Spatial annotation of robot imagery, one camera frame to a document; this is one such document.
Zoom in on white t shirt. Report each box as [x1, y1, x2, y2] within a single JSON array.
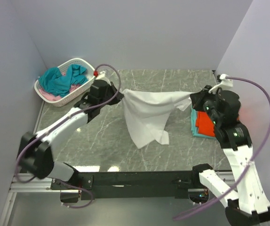
[[122, 89, 191, 149]]

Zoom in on teal t shirt in basket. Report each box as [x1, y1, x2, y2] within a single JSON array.
[[38, 64, 88, 97]]

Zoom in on folded orange t shirt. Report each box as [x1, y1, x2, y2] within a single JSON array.
[[195, 111, 215, 137]]

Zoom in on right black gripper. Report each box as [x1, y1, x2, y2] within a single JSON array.
[[190, 85, 221, 125]]

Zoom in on white plastic laundry basket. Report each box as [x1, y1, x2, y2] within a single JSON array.
[[34, 58, 95, 107]]

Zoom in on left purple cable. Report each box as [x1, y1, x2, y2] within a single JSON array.
[[15, 63, 122, 209]]

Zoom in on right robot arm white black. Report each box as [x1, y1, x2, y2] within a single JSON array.
[[190, 85, 270, 226]]

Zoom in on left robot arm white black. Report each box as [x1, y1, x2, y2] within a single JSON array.
[[16, 80, 124, 189]]

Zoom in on pink t shirt in basket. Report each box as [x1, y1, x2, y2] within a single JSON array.
[[39, 73, 88, 101]]

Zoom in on purple cable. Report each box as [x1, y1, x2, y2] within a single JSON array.
[[15, 63, 122, 209], [172, 74, 270, 221]]

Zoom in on folded light teal t shirt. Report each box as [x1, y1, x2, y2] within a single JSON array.
[[191, 109, 215, 138]]

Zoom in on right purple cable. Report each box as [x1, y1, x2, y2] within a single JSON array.
[[172, 74, 270, 221]]

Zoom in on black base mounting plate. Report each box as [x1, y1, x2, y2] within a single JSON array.
[[50, 171, 211, 203]]

